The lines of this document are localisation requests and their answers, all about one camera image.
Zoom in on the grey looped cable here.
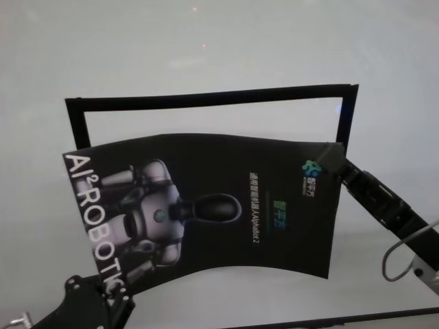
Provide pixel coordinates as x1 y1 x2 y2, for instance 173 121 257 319
382 219 439 282

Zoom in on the black rectangular tape frame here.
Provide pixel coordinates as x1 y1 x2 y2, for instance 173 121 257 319
64 83 360 151

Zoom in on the grey cable with metal plug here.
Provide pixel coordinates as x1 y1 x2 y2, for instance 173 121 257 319
8 310 34 326

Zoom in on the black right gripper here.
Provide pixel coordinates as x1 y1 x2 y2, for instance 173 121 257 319
315 143 429 246

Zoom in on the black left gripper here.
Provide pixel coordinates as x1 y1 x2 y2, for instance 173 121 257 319
34 275 136 329

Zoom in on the black robot poster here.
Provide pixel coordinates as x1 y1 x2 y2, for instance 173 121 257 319
60 132 346 297

